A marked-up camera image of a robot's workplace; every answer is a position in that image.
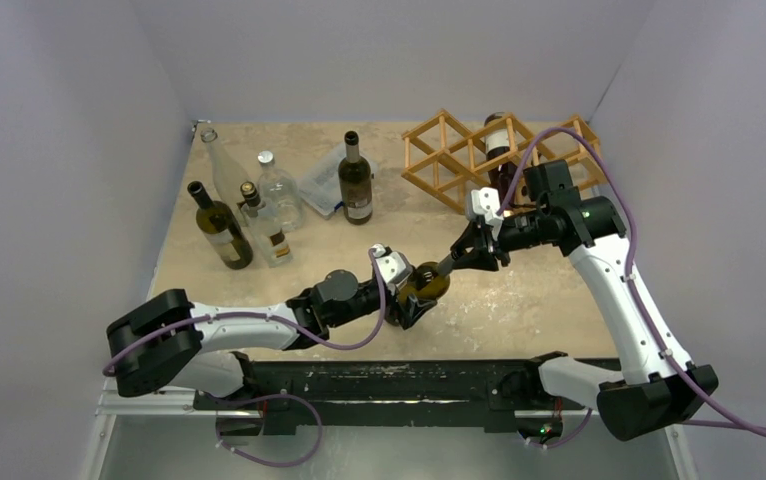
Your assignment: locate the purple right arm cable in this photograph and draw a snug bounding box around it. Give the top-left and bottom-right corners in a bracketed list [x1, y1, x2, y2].
[498, 127, 766, 443]

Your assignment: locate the clear tall glass bottle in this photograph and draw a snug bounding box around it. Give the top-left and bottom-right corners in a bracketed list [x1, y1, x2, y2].
[200, 127, 251, 214]

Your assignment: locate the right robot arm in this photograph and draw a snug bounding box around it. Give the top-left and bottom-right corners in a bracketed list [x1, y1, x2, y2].
[451, 161, 719, 441]

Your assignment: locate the clear squat glass bottle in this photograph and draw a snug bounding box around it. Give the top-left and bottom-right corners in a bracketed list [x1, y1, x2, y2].
[257, 150, 305, 232]

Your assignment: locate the wooden wine rack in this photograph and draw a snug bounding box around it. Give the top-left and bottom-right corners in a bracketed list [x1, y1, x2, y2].
[402, 109, 606, 214]

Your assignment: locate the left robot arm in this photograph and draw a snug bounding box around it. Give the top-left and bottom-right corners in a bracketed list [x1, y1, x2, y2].
[103, 262, 450, 409]

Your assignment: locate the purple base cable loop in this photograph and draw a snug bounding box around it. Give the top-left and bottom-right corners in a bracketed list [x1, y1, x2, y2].
[215, 394, 325, 468]

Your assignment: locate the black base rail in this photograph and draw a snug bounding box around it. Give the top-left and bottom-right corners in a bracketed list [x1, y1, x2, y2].
[190, 359, 623, 439]

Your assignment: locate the brown bottle gold neck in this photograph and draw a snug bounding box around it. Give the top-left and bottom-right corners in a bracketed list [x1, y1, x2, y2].
[484, 112, 523, 207]

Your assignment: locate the green bottle cream label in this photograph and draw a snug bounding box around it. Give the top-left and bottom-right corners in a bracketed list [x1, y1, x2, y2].
[187, 181, 253, 270]

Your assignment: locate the clear plastic organizer box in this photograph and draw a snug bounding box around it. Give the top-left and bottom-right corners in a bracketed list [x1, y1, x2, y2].
[299, 138, 378, 219]

